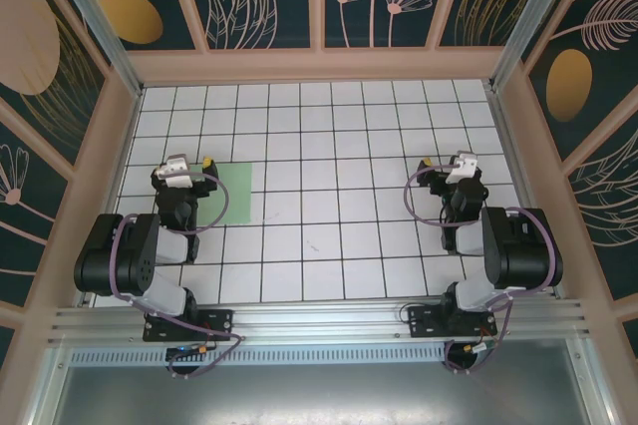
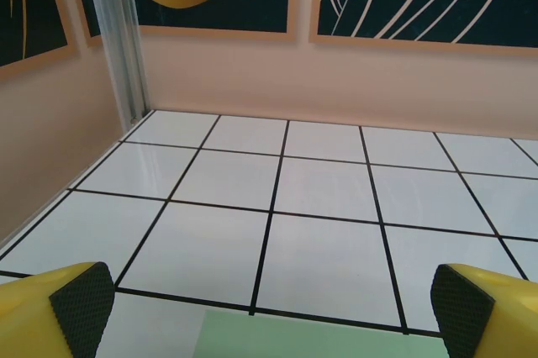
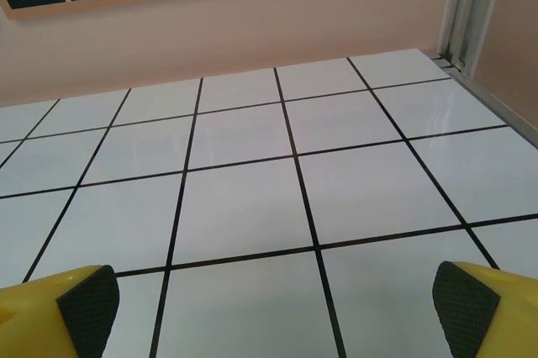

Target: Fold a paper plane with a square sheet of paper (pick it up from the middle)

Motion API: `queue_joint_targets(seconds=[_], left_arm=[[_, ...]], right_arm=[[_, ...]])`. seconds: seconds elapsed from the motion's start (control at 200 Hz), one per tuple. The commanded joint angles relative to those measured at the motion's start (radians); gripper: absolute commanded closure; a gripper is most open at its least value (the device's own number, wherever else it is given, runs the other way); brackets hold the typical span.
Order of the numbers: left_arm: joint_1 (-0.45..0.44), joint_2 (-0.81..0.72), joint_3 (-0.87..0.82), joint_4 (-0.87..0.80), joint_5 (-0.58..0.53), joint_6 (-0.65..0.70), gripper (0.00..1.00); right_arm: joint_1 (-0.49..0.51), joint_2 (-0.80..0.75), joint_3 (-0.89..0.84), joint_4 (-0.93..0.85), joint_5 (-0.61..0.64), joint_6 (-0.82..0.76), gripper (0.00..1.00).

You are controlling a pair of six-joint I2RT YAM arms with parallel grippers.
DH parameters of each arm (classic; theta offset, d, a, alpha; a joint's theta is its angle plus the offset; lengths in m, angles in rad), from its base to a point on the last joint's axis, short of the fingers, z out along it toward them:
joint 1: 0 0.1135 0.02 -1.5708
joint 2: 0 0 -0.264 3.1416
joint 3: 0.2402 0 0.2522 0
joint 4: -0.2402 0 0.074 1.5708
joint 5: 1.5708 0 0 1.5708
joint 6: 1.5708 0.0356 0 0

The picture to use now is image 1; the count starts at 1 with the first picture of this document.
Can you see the light green paper sheet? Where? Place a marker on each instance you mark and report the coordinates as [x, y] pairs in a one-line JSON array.
[[236, 195]]

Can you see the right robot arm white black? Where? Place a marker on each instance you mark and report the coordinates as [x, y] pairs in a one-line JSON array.
[[473, 290]]

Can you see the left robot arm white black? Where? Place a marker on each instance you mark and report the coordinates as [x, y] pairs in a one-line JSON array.
[[164, 295]]

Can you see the brushed metal sheet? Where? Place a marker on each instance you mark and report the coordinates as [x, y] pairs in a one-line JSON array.
[[319, 395]]

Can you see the shiny metal robot part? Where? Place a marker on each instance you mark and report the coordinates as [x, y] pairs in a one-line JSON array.
[[461, 168]]

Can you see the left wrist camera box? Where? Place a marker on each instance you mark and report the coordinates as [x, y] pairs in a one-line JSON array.
[[172, 170]]

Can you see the long aluminium side rail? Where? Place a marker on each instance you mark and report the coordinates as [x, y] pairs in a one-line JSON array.
[[518, 170]]

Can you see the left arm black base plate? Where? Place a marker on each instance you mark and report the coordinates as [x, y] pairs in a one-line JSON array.
[[219, 320]]

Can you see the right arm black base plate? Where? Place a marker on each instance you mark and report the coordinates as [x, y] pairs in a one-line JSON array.
[[423, 320]]

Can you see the short aluminium side rail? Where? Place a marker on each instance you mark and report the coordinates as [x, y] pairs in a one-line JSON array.
[[86, 301]]

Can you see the aluminium frame post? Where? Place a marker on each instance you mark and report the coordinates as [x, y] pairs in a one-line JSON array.
[[538, 21], [99, 31]]

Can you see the aluminium mounting rail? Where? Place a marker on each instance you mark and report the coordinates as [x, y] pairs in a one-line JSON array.
[[319, 320]]

